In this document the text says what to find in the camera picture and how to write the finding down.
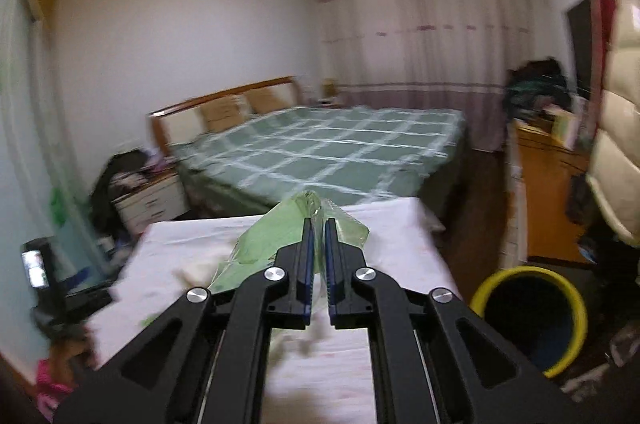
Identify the white puffer jacket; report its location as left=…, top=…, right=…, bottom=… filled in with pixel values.
left=585, top=0, right=640, bottom=249

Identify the green plastic bag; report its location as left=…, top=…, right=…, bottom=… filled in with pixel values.
left=207, top=190, right=371, bottom=299

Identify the pink and white curtain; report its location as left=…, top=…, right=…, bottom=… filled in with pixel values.
left=312, top=0, right=533, bottom=152

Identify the white bedside nightstand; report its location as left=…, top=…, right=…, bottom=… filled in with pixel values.
left=112, top=171, right=188, bottom=235

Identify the dark bag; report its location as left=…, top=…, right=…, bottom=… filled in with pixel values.
left=90, top=149, right=151, bottom=235

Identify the white crumpled tissue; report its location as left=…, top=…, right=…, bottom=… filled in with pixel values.
left=172, top=254, right=226, bottom=289

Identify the black television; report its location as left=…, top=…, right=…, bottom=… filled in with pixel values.
left=565, top=0, right=598, bottom=94

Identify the bed with green plaid quilt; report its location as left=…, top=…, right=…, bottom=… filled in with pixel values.
left=170, top=106, right=471, bottom=225

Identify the long wooden dresser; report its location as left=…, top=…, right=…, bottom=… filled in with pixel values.
left=505, top=119, right=593, bottom=265

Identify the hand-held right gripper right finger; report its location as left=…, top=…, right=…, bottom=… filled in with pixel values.
left=324, top=218, right=588, bottom=424

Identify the yellow rimmed dark waste bin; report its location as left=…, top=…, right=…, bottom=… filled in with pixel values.
left=469, top=267, right=588, bottom=379

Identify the pile of dark clothes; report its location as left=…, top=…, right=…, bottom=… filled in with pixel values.
left=505, top=58, right=576, bottom=119

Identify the floral white tablecloth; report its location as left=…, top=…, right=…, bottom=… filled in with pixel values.
left=87, top=199, right=463, bottom=424

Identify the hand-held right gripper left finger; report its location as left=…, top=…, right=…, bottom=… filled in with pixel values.
left=52, top=218, right=317, bottom=424

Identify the standing desk calendar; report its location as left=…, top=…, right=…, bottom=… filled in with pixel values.
left=550, top=106, right=583, bottom=149

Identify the brown pillow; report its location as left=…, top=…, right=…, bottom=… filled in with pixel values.
left=247, top=88, right=293, bottom=115
left=200, top=96, right=248, bottom=132

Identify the wooden bed headboard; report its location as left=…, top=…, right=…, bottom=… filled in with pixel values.
left=147, top=76, right=301, bottom=159

